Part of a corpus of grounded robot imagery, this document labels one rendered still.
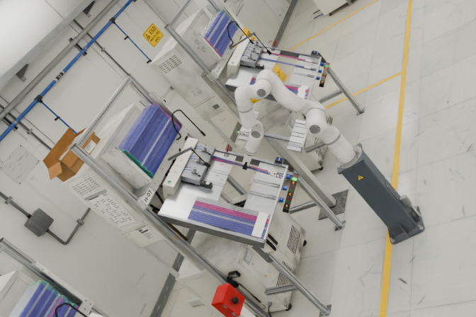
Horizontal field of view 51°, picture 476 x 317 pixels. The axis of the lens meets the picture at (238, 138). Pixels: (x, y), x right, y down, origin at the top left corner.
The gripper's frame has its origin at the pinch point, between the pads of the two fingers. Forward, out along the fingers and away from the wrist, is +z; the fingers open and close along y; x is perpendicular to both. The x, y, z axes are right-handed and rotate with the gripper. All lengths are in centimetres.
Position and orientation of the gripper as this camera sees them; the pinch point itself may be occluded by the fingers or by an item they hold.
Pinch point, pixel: (245, 165)
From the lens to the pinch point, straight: 343.8
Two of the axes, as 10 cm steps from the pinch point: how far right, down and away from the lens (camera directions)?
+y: -2.8, 6.5, -7.0
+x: 9.4, 3.4, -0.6
